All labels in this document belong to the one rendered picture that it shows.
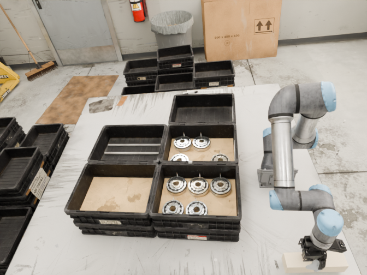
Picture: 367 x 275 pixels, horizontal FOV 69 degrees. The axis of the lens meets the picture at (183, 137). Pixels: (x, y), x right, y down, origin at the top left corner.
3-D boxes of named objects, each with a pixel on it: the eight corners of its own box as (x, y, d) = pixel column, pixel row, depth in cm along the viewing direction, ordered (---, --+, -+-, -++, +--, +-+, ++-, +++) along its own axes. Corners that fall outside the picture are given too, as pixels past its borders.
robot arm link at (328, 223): (342, 207, 89) (348, 231, 83) (332, 222, 96) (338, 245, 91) (316, 204, 90) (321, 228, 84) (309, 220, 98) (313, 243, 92)
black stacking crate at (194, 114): (233, 107, 181) (234, 93, 173) (235, 137, 160) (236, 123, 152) (176, 108, 186) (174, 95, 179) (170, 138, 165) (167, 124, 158)
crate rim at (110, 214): (159, 165, 137) (159, 162, 136) (148, 218, 116) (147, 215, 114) (87, 165, 143) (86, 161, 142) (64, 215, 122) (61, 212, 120)
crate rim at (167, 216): (238, 166, 132) (238, 163, 130) (242, 222, 110) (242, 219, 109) (159, 165, 137) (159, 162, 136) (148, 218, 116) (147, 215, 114)
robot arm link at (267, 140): (262, 151, 151) (261, 127, 152) (288, 150, 147) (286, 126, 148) (262, 150, 139) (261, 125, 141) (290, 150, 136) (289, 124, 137)
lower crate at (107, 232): (165, 189, 152) (162, 175, 143) (157, 239, 130) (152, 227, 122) (99, 187, 157) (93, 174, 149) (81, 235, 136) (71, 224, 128)
